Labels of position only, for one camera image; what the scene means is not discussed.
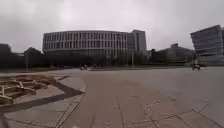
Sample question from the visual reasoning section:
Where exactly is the low dark planting strip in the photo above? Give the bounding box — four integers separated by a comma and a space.
88, 66, 178, 72

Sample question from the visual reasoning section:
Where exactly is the large curved white building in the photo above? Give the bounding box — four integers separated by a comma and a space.
41, 29, 148, 65

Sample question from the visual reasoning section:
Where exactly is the brown and grey paved plaza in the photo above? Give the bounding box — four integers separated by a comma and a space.
0, 66, 224, 128

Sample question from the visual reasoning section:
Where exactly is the low grey building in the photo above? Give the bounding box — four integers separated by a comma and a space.
150, 42, 196, 64

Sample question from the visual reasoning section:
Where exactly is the row of dark trees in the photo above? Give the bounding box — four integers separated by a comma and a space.
0, 43, 158, 70

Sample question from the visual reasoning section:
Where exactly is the scooter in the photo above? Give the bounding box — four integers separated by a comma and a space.
191, 63, 202, 71

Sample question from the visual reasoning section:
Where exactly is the person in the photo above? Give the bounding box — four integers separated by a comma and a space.
193, 58, 200, 67

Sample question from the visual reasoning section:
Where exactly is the dark glass slanted building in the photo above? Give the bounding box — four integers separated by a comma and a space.
189, 24, 224, 66

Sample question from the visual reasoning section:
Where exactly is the tan stone patterned bed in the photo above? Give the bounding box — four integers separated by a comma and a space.
0, 75, 56, 105

